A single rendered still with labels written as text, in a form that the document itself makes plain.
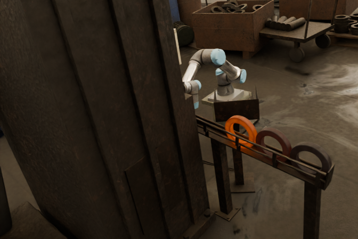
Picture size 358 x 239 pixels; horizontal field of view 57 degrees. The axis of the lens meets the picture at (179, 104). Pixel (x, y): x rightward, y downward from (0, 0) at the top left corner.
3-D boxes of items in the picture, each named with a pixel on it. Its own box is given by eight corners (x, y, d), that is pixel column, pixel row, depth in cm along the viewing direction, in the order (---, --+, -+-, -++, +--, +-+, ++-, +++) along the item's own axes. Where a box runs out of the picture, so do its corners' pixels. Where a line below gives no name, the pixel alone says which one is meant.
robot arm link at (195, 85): (202, 91, 227) (201, 79, 225) (192, 95, 219) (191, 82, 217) (193, 90, 232) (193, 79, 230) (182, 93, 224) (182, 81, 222)
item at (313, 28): (340, 49, 423) (345, -31, 379) (310, 66, 391) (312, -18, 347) (266, 37, 511) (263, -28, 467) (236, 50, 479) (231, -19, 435)
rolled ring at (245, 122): (264, 136, 163) (261, 139, 161) (245, 151, 178) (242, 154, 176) (239, 108, 167) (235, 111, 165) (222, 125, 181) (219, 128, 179)
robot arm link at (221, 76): (221, 79, 294) (218, 64, 288) (234, 79, 286) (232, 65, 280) (214, 84, 286) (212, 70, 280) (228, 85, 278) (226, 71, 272)
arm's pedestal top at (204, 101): (222, 89, 315) (222, 85, 313) (251, 96, 294) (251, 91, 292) (201, 104, 295) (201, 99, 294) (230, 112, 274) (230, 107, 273)
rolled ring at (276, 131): (260, 121, 162) (257, 124, 160) (295, 137, 151) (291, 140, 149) (257, 149, 172) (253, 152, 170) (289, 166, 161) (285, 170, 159)
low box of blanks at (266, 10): (275, 42, 486) (274, -4, 456) (255, 60, 436) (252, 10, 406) (220, 39, 539) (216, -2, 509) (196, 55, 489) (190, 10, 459)
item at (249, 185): (263, 192, 224) (258, 98, 191) (224, 193, 229) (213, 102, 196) (260, 172, 242) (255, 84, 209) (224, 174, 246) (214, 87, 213)
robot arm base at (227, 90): (222, 87, 301) (220, 77, 296) (237, 89, 291) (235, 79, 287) (214, 95, 291) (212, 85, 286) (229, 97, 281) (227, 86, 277)
